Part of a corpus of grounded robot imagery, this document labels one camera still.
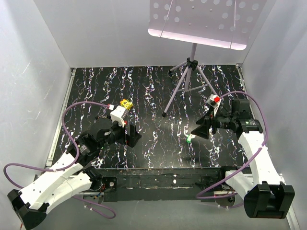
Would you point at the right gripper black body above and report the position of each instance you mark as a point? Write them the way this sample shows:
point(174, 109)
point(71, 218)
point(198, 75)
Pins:
point(222, 122)

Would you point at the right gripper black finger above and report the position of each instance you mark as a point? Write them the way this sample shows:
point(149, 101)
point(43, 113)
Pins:
point(205, 117)
point(202, 131)

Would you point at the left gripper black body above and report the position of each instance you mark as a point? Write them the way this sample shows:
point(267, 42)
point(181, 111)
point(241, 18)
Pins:
point(118, 133)

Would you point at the green key tag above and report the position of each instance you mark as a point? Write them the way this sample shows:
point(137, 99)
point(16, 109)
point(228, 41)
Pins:
point(189, 138)

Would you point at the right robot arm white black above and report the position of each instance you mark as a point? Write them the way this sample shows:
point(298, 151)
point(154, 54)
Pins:
point(265, 196)

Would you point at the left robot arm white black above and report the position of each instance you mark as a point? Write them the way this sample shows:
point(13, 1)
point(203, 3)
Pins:
point(70, 174)

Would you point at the yellow owl number block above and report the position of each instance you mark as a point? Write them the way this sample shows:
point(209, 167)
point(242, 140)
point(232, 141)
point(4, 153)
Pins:
point(126, 104)

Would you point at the lilac music stand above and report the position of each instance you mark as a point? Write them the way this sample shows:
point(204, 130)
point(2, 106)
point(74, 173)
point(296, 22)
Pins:
point(225, 24)

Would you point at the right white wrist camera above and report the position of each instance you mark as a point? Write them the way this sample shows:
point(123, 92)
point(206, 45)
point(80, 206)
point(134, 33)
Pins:
point(214, 101)

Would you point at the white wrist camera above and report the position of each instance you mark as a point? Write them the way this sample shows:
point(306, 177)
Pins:
point(214, 101)
point(118, 115)

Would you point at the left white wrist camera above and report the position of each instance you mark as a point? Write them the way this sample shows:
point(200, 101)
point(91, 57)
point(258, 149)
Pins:
point(118, 115)

